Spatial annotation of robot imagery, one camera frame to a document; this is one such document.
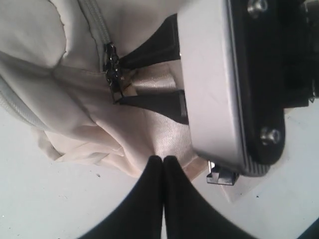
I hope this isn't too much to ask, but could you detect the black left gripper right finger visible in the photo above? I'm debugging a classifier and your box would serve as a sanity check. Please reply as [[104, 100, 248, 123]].
[[163, 156, 252, 239]]

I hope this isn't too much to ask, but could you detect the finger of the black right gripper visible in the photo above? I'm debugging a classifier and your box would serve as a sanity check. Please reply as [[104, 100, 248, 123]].
[[120, 14, 180, 65], [116, 90, 187, 124]]

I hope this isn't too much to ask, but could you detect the cream duffel bag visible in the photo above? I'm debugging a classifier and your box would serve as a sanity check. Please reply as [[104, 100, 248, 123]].
[[0, 0, 204, 178]]

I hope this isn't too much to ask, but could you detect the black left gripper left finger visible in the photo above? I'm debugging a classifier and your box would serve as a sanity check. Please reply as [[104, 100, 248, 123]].
[[80, 155, 163, 239]]

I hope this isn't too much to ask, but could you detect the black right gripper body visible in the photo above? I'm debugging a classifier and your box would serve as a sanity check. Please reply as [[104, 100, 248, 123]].
[[274, 0, 319, 110]]

